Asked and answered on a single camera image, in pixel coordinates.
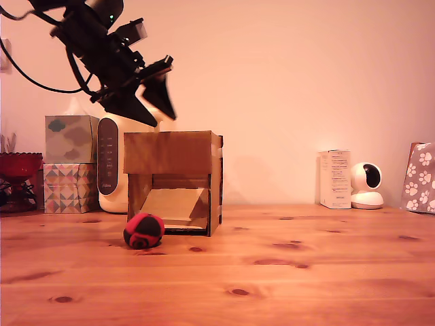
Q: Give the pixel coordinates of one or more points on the red and black footbag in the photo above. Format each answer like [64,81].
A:
[144,231]

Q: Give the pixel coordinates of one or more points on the cardboard dice tower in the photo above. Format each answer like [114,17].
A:
[170,153]

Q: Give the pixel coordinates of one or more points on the white tissue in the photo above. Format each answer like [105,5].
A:
[74,108]

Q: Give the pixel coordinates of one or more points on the cloud-print tissue box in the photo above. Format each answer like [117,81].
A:
[68,139]

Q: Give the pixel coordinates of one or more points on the cream appliance with dark panel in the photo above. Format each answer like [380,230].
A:
[112,203]

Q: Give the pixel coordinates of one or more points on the geometric-print tissue box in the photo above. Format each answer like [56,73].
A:
[64,188]

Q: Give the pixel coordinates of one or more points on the dried plant stems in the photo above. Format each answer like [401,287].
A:
[13,141]

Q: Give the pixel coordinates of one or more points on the red glass footed bowl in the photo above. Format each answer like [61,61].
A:
[18,166]

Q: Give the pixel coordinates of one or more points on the white printed carton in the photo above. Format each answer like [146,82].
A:
[336,180]

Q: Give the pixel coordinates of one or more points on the grey paw-print bag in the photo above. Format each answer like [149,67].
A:
[419,183]

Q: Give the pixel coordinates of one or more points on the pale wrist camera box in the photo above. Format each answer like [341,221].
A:
[130,32]

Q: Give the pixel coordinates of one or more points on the pale wall switch plate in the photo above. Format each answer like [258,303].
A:
[5,64]

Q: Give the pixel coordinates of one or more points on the small white round camera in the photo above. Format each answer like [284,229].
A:
[365,200]

